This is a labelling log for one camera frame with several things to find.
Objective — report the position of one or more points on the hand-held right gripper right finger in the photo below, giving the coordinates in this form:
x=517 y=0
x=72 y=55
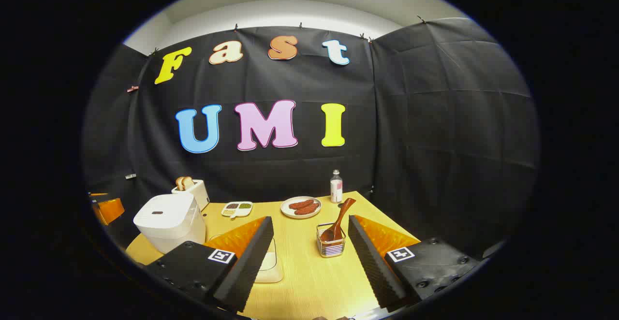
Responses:
x=370 y=257

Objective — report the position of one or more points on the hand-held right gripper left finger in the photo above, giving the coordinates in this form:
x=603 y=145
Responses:
x=251 y=257

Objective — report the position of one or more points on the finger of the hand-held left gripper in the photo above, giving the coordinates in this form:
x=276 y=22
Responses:
x=110 y=210

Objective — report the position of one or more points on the white tray of rice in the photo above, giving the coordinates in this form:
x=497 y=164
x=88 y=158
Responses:
x=271 y=267

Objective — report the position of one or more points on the brown wooden spoon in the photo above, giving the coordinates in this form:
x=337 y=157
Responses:
x=341 y=216

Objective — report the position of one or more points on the white rice cooker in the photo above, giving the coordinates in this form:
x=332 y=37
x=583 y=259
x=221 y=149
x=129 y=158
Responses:
x=167 y=221

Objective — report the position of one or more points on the divided dish with grains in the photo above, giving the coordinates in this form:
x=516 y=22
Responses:
x=237 y=209

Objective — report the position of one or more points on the white round plate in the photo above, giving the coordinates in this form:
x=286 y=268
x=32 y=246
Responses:
x=286 y=211

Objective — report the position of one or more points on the red sausage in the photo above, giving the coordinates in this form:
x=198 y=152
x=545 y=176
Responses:
x=307 y=209
x=301 y=204

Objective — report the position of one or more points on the toast bread slice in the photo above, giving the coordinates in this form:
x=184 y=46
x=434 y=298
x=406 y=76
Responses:
x=188 y=181
x=179 y=183

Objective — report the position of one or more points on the clear bottle pink label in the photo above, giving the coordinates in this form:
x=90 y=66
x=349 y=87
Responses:
x=336 y=187

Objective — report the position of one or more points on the white toaster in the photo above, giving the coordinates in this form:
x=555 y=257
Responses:
x=199 y=195

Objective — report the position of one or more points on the black backdrop cloth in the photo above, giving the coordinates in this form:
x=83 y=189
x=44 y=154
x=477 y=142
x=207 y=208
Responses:
x=435 y=131

